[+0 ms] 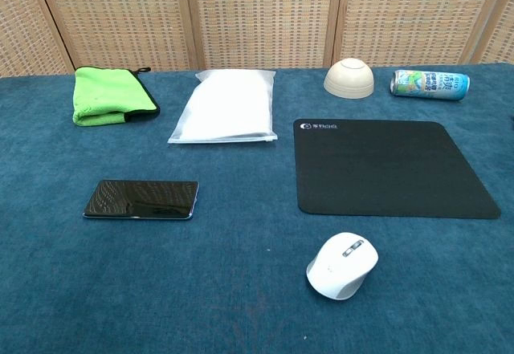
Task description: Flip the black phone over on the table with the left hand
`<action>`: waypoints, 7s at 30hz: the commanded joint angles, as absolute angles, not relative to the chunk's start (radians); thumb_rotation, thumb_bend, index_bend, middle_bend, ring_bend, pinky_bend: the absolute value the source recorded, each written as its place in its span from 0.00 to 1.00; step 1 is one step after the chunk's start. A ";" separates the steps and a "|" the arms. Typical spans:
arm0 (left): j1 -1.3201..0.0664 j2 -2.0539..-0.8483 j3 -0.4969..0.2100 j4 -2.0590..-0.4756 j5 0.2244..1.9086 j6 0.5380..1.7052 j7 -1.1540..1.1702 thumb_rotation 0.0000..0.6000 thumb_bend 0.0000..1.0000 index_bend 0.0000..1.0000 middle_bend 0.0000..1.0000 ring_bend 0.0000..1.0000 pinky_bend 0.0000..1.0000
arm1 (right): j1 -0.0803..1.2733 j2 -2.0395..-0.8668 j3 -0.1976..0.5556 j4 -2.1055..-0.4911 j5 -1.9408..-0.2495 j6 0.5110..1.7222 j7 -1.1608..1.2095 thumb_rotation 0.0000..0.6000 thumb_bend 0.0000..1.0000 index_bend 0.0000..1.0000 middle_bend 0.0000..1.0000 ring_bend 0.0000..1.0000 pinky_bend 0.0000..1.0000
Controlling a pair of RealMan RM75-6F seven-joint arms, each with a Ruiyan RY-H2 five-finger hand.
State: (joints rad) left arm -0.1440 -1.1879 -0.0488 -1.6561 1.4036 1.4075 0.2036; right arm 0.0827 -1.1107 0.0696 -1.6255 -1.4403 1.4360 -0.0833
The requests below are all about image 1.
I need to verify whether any white wireless mouse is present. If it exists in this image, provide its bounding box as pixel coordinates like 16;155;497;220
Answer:
306;231;379;302

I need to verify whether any folded green microfiber towel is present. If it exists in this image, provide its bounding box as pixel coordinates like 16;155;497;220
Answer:
71;66;161;128

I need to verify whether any blue table cloth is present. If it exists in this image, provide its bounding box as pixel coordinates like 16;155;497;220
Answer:
0;61;514;354

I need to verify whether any black smartphone with blue back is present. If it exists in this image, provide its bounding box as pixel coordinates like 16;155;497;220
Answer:
82;179;200;222

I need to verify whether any woven wooden screen panel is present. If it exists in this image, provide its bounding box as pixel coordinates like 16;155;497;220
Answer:
468;0;514;65
324;0;508;68
185;0;345;71
34;0;204;73
0;0;78;78

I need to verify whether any black mouse pad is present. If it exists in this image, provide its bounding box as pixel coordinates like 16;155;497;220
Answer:
292;118;502;220

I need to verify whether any blue green drink can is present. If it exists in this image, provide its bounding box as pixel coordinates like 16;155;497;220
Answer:
389;69;471;102

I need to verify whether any frosted white zip bag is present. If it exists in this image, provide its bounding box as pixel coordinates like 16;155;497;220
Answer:
167;68;279;145

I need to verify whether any beige upturned bowl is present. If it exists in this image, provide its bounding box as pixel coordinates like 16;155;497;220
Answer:
323;58;375;100

